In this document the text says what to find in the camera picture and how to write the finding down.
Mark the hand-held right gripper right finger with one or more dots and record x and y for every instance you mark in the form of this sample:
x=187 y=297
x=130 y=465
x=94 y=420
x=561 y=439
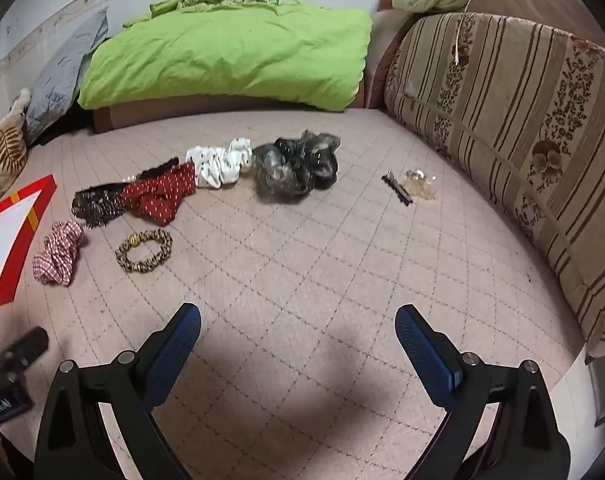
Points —
x=422 y=345

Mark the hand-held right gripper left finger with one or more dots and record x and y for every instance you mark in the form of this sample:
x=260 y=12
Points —
x=175 y=345

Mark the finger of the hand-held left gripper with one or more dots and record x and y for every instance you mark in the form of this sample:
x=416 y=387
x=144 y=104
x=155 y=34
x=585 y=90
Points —
x=27 y=345

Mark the red tray with white inside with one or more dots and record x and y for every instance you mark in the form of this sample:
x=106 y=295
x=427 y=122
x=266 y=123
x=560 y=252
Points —
x=2 y=240

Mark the pink checked scrunchie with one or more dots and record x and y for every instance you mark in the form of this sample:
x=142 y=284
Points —
x=57 y=255

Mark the leopard print scrunchie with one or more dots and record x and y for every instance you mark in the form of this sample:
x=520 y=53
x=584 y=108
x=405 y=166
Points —
x=132 y=260

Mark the red dotted scrunchie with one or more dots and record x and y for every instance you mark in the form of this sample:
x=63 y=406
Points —
x=157 y=195

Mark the dark dotted scrunchie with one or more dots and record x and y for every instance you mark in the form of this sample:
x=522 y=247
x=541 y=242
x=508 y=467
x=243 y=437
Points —
x=97 y=205

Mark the white dotted scrunchie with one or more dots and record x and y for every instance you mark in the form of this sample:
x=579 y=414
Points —
x=215 y=165

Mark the grey black sheer scrunchie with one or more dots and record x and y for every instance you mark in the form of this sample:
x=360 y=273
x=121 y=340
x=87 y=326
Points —
x=292 y=165

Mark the black hair clip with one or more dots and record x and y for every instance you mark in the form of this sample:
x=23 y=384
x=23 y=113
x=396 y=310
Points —
x=398 y=189

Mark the clear hair claw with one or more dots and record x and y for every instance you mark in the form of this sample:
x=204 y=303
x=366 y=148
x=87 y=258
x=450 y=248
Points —
x=420 y=185

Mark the leaf print pillow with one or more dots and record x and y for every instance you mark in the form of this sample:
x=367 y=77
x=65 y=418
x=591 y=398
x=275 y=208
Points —
x=2 y=155

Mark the striped floral sofa cushion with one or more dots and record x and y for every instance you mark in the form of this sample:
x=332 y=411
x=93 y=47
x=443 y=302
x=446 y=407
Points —
x=522 y=120

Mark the grey pillow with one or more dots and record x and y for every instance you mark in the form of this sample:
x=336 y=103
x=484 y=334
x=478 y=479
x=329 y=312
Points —
x=62 y=75

